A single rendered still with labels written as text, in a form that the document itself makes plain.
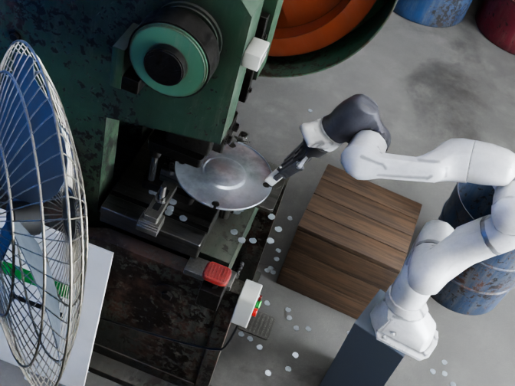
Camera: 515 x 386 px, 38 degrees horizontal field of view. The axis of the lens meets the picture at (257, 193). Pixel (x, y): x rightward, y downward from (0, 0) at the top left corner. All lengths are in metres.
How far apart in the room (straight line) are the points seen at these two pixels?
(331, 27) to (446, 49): 2.48
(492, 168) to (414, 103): 2.21
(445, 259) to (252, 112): 1.79
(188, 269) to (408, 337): 0.71
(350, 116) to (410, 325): 0.72
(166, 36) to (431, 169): 0.73
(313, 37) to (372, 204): 0.88
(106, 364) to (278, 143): 1.42
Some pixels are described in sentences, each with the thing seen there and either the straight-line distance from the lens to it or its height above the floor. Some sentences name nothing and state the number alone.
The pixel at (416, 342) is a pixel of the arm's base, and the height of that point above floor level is 0.50.
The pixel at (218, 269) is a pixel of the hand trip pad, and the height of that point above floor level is 0.76.
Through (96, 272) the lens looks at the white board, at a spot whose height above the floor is 0.51.
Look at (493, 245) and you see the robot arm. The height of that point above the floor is 0.96.
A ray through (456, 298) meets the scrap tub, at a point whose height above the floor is 0.08.
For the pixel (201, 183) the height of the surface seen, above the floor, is 0.78.
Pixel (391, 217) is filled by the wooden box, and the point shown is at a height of 0.35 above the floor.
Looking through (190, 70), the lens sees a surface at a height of 1.33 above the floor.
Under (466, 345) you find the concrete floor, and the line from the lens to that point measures 3.09.
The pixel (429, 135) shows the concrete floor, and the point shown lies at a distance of 3.90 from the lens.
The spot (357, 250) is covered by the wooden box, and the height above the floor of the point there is 0.35.
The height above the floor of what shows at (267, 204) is 0.78.
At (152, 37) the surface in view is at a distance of 1.57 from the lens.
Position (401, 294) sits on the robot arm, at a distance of 2.24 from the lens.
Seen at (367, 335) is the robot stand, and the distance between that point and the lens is 2.37.
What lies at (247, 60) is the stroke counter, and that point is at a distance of 1.67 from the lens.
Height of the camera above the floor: 2.28
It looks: 45 degrees down
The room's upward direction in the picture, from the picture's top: 18 degrees clockwise
